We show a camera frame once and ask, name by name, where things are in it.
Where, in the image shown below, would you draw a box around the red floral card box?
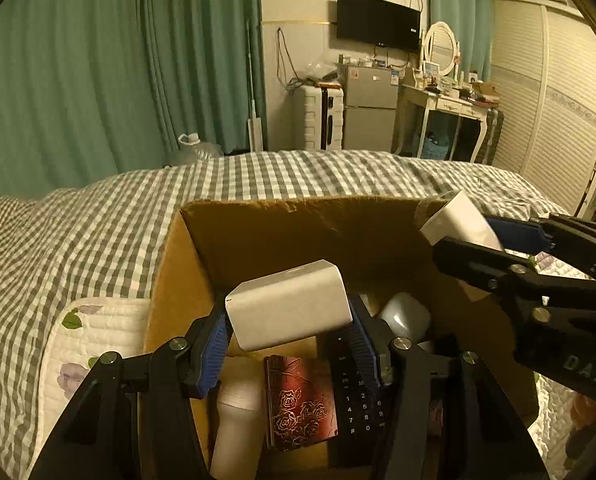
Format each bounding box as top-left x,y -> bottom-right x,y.
264,356 -> 338,452

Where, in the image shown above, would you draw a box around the white cylindrical bottle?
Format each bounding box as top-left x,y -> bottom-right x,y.
210,356 -> 265,479

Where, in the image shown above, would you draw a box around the white oval vanity mirror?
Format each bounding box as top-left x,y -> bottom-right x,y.
421,21 -> 460,76

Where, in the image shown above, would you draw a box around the white charger block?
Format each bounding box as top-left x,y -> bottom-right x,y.
419,191 -> 503,250

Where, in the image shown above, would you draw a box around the light blue earbuds case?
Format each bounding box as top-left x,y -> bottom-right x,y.
378,292 -> 431,342

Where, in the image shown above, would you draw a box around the white dressing table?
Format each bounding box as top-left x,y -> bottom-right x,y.
393,84 -> 492,162

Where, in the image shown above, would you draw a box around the clear water jug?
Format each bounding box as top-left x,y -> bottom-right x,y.
165,133 -> 224,167

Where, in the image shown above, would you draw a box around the silver mini fridge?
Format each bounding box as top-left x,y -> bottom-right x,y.
342,65 -> 399,152

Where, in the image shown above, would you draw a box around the brown cardboard box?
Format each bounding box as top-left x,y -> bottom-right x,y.
141,195 -> 539,480

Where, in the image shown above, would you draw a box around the dark green suitcase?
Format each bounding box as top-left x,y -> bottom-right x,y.
476,108 -> 504,165

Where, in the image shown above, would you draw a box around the blue basket under table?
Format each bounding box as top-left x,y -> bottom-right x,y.
421,131 -> 450,160

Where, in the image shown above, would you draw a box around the black wall television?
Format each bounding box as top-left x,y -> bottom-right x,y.
336,0 -> 420,53

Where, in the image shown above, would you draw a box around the white suitcase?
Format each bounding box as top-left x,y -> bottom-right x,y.
292,84 -> 345,151

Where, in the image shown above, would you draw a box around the white louvered wardrobe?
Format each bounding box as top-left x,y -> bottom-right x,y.
491,0 -> 596,217

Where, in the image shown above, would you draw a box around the white mop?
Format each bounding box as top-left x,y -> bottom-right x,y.
246,22 -> 264,153

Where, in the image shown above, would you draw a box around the grey checked bed sheet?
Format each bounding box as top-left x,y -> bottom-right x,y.
0,148 -> 569,480

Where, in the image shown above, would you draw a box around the white floral quilt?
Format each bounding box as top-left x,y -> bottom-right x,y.
32,297 -> 150,460

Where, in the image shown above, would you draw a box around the right green curtain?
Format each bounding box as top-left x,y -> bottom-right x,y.
428,0 -> 493,80

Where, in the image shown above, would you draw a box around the black remote control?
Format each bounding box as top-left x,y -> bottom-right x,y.
323,330 -> 388,468

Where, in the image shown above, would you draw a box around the large green curtain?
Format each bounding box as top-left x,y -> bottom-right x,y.
0,0 -> 264,198

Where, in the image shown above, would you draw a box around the white rectangular box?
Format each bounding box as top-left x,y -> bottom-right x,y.
225,259 -> 352,352

